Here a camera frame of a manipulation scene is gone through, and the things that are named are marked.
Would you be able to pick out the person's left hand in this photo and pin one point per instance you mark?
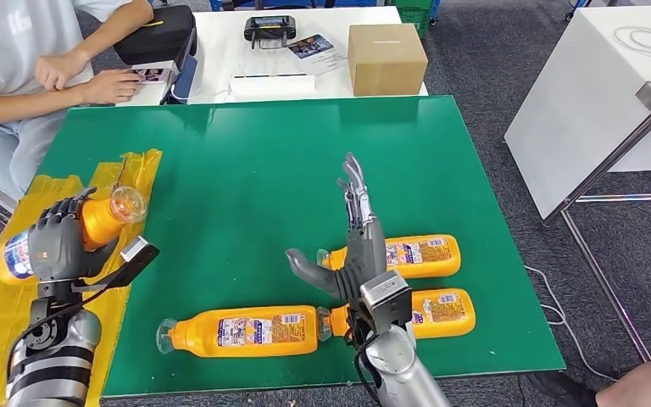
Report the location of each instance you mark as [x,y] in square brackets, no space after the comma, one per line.
[58,68]

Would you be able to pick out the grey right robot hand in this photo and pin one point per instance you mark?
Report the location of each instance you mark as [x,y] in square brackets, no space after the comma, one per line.
[367,247]

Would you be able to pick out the person's right hand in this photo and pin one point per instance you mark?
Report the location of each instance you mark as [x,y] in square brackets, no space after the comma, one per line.
[109,87]

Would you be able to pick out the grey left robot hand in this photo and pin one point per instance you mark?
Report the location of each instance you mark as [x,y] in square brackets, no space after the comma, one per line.
[56,253]

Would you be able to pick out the orange detergent bottle clear cap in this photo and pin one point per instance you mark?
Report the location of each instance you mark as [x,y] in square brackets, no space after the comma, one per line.
[98,224]
[449,314]
[202,331]
[432,258]

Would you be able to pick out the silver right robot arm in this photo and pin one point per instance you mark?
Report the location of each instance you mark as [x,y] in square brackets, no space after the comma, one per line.
[404,371]

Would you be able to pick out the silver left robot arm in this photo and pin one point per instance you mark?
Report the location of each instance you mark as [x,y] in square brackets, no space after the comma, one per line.
[56,359]

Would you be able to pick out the person's left forearm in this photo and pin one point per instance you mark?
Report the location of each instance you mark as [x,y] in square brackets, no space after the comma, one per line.
[115,28]

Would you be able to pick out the person's right forearm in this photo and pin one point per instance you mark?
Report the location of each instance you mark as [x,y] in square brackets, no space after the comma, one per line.
[28,107]

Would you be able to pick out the phone showing picture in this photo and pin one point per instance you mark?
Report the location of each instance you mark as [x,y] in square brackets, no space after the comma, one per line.
[151,74]

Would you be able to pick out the person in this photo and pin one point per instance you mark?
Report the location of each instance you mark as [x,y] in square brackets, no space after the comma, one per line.
[0,45]

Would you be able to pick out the black carry case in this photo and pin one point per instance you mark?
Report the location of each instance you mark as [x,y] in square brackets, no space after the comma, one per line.
[154,34]

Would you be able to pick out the flat white box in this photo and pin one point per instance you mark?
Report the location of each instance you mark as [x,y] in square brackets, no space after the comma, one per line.
[272,87]

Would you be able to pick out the black handheld controller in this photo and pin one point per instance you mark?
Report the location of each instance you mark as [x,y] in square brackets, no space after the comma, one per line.
[269,29]

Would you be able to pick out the brown cardboard box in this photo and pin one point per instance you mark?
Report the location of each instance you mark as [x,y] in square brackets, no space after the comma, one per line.
[387,62]

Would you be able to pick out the printed booklet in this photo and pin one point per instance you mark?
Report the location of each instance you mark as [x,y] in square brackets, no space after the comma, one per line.
[317,53]

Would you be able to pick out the green plastic crate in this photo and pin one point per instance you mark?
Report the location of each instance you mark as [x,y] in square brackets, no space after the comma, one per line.
[415,14]

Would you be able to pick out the white side table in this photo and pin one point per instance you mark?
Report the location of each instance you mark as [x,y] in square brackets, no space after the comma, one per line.
[584,101]

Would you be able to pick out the person's leg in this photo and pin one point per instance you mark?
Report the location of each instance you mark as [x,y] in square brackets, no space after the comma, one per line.
[645,387]

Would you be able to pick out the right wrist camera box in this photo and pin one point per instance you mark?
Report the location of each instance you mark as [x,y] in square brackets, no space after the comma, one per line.
[384,295]

